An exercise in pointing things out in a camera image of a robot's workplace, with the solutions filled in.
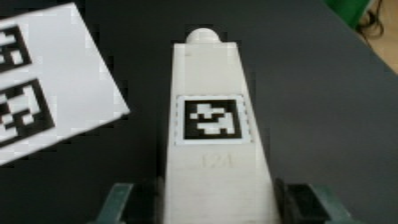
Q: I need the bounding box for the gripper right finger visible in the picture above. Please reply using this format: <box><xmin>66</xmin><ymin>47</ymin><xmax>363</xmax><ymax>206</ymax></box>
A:
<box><xmin>276</xmin><ymin>179</ymin><xmax>354</xmax><ymax>224</ymax></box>

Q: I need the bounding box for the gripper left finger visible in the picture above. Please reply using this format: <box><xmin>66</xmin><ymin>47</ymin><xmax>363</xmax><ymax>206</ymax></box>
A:
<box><xmin>88</xmin><ymin>183</ymin><xmax>134</xmax><ymax>224</ymax></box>

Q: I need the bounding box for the white desk leg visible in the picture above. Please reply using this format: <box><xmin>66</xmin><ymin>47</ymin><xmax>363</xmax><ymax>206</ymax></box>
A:
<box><xmin>162</xmin><ymin>28</ymin><xmax>281</xmax><ymax>224</ymax></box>

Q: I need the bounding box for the white marker base sheet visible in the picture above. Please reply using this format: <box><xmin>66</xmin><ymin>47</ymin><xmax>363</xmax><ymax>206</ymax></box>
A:
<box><xmin>0</xmin><ymin>3</ymin><xmax>130</xmax><ymax>166</ymax></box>

